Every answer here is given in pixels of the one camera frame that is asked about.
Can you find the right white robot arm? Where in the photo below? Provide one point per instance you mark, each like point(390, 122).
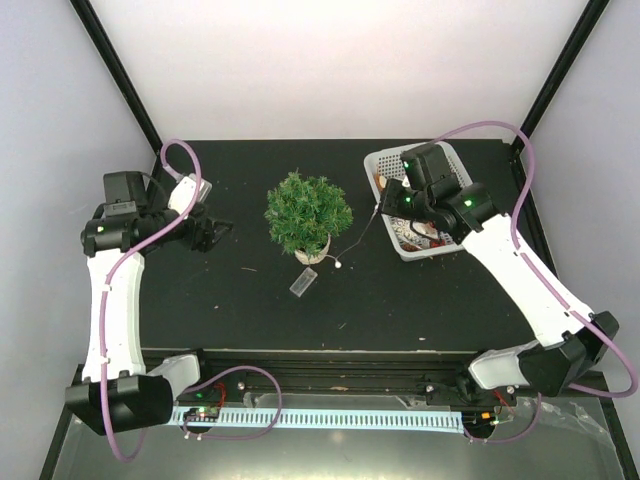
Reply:
point(570, 338)

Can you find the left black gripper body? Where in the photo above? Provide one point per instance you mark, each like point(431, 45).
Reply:
point(200, 241)

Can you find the black left frame post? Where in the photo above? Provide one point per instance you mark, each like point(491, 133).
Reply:
point(93, 26)

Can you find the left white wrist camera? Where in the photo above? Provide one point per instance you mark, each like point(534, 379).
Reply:
point(184, 192)

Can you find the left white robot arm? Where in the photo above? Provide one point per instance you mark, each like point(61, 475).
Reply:
point(116, 392)

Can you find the white snowflake ornament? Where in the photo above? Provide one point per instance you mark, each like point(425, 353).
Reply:
point(403, 231)

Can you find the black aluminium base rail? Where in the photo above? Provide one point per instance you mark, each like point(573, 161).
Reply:
point(335, 372)

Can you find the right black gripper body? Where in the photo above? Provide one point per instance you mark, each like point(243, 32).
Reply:
point(409, 209)

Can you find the white cable duct strip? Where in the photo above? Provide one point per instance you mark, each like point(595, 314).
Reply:
point(297, 418)

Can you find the small green christmas tree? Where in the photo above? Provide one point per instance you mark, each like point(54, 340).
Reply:
point(304, 214)

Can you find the white mushroom ornament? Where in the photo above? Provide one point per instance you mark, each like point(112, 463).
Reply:
point(380, 181)

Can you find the black right frame post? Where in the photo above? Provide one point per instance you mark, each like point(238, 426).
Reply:
point(580, 33)

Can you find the black frame post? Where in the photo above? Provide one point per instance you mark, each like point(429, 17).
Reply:
point(93, 26)
point(580, 33)

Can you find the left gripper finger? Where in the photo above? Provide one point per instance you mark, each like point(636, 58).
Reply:
point(219, 224)
point(214, 236)

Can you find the clear light battery box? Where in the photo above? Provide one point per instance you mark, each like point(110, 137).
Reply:
point(303, 282)

